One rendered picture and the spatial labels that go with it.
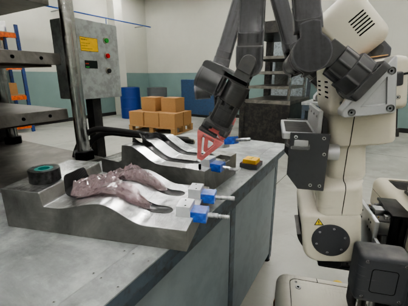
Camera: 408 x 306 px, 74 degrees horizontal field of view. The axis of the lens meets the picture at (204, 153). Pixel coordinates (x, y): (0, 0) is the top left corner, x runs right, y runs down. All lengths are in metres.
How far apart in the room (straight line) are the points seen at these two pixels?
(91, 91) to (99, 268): 1.14
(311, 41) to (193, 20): 8.54
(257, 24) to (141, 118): 5.58
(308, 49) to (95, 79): 1.26
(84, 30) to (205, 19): 7.36
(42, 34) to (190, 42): 3.98
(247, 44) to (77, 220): 0.58
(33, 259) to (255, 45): 0.68
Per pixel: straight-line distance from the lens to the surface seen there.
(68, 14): 1.45
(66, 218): 0.78
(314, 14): 0.65
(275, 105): 4.92
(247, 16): 0.65
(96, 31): 1.69
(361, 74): 0.64
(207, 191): 0.79
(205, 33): 8.80
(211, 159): 0.93
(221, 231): 1.07
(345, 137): 0.84
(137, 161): 1.06
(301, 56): 0.62
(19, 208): 0.87
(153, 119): 5.95
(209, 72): 0.66
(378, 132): 0.86
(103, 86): 1.68
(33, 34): 8.09
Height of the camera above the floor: 1.19
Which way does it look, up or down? 16 degrees down
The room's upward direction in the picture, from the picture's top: straight up
